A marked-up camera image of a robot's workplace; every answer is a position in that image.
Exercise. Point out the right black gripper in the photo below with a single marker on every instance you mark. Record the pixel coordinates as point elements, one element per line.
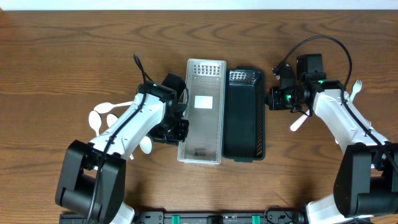
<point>270,99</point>

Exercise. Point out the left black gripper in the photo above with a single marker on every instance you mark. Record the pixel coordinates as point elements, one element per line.
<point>179,131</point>

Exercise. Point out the white fork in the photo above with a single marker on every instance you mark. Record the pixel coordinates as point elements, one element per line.
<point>356,89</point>
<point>295,125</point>
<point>368,122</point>

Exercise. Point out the black plastic basket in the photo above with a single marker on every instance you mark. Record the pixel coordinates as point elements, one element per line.
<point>244,115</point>

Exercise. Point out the clear plastic basket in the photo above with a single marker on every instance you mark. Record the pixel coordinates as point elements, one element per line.
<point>205,133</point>

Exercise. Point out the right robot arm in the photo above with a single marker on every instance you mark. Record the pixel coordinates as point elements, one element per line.
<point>366,183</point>

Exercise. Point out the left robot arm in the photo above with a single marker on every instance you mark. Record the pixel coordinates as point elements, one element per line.
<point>93,174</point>

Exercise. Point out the white spoon top horizontal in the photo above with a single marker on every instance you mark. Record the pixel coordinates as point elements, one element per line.
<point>106,107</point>

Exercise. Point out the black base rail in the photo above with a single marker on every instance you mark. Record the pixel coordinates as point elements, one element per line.
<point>276,216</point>

